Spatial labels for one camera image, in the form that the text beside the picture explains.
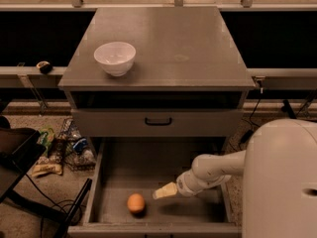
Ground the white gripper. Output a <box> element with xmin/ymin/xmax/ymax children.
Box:
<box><xmin>153</xmin><ymin>171</ymin><xmax>199</xmax><ymax>199</ymax></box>

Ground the orange fruit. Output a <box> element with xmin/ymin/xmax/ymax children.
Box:
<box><xmin>127</xmin><ymin>193</ymin><xmax>146</xmax><ymax>214</ymax></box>

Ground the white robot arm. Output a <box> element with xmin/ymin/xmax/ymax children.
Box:
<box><xmin>153</xmin><ymin>119</ymin><xmax>317</xmax><ymax>238</ymax></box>

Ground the open grey lower drawer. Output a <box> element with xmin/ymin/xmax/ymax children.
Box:
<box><xmin>68</xmin><ymin>138</ymin><xmax>242</xmax><ymax>238</ymax></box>

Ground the closed grey upper drawer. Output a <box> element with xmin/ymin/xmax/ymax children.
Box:
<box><xmin>71</xmin><ymin>109</ymin><xmax>242</xmax><ymax>137</ymax></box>

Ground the grey drawer cabinet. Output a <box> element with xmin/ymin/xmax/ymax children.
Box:
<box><xmin>59</xmin><ymin>7</ymin><xmax>255</xmax><ymax>153</ymax></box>

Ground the yellow snack bag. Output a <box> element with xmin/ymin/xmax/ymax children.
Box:
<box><xmin>32</xmin><ymin>156</ymin><xmax>63</xmax><ymax>178</ymax></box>

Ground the green snack bag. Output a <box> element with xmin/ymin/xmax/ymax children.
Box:
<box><xmin>38</xmin><ymin>127</ymin><xmax>55</xmax><ymax>157</ymax></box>

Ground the white ceramic bowl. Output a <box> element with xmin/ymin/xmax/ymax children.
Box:
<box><xmin>94</xmin><ymin>42</ymin><xmax>137</xmax><ymax>76</ymax></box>

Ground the black stand base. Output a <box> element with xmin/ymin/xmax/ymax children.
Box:
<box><xmin>281</xmin><ymin>89</ymin><xmax>317</xmax><ymax>119</ymax></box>

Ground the black chair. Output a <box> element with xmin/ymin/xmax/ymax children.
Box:
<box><xmin>0</xmin><ymin>117</ymin><xmax>92</xmax><ymax>238</ymax></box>

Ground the black tape measure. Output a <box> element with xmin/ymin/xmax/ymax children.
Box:
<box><xmin>37</xmin><ymin>60</ymin><xmax>53</xmax><ymax>74</ymax></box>

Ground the black drawer handle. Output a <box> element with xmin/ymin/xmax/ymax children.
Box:
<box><xmin>145</xmin><ymin>117</ymin><xmax>172</xmax><ymax>126</ymax></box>

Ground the black power adapter cable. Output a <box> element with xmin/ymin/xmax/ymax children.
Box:
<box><xmin>228</xmin><ymin>79</ymin><xmax>265</xmax><ymax>152</ymax></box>

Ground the black floor cable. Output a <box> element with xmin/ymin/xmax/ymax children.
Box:
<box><xmin>24</xmin><ymin>174</ymin><xmax>87</xmax><ymax>238</ymax></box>

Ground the grey metal rail frame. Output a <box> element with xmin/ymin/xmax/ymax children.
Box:
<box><xmin>0</xmin><ymin>0</ymin><xmax>317</xmax><ymax>116</ymax></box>

